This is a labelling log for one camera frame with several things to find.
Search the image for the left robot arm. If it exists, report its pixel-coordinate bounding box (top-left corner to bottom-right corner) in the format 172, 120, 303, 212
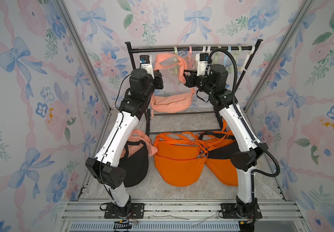
85, 68, 163, 218

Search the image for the white hook far right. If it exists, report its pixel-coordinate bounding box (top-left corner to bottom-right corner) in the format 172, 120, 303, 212
239, 46, 256, 73

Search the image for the black strap bag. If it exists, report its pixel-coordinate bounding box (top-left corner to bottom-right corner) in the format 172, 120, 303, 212
199, 131, 239, 160

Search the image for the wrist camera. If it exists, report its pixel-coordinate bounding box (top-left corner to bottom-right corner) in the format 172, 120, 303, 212
196, 53, 209, 76
140, 55, 154, 78

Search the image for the pale green hook far left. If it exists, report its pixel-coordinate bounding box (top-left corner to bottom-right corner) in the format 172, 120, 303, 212
168, 46, 179, 75

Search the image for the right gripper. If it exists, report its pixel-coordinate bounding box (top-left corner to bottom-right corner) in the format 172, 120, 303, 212
184, 69, 216, 98

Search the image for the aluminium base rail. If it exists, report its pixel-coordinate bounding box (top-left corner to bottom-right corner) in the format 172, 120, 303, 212
57, 199, 311, 232

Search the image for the green plastic hook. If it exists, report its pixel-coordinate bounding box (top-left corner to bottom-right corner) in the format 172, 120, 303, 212
230, 45, 242, 73
213, 52, 220, 64

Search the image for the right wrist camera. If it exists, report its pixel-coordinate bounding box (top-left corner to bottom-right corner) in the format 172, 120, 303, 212
196, 53, 209, 76

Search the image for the blue plastic hook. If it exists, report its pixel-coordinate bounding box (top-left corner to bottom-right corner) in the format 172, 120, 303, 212
222, 45, 232, 66

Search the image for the orange bag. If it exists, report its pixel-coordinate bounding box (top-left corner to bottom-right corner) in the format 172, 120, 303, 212
205, 130, 238, 186
154, 132, 208, 160
154, 131, 207, 187

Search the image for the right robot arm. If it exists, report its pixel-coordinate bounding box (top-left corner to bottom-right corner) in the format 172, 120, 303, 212
183, 64, 263, 223

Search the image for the pink plastic hook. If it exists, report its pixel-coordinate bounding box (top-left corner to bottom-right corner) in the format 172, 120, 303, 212
187, 46, 193, 67

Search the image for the black metal clothes rack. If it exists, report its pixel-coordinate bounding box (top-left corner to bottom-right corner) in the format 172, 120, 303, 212
124, 38, 264, 137

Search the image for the pink bag with buckle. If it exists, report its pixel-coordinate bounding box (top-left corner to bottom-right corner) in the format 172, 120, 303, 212
121, 130, 158, 159

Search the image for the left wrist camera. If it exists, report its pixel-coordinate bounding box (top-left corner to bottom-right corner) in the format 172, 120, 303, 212
140, 55, 154, 78

